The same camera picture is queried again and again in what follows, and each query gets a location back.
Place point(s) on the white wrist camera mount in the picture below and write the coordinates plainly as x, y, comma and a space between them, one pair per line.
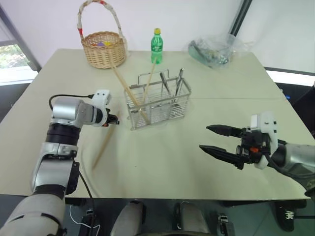
102, 97
267, 126

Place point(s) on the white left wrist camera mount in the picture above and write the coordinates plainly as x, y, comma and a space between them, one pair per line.
102, 97

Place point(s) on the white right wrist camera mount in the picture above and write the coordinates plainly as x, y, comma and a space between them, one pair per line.
267, 126

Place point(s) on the yellow toy piece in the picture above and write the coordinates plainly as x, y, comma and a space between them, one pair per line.
107, 43

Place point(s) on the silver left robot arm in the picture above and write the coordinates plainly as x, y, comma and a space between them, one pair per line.
61, 110

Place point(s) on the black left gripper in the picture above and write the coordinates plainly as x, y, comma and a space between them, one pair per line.
112, 119

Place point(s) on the black metal pole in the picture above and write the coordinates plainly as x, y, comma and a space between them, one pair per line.
240, 17

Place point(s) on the dark window frame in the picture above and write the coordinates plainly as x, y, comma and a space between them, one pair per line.
22, 41

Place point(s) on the black shoe with white print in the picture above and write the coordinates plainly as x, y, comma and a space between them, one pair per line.
288, 216

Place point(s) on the wooden chopstick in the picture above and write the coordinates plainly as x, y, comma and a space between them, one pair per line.
105, 142
150, 78
128, 91

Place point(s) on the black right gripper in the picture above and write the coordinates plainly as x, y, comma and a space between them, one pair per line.
251, 145

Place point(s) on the clear plastic bag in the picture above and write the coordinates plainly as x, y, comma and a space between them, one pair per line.
211, 52

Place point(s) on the purple toy piece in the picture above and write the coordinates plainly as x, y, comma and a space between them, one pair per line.
99, 44

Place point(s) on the dark background furniture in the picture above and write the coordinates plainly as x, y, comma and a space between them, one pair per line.
305, 105

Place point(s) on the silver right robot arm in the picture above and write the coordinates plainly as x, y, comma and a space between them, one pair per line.
295, 157

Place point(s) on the green plastic bottle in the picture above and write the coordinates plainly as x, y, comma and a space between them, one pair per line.
156, 49

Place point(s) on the grey rounded shape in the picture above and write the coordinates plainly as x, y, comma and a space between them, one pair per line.
130, 218
192, 218

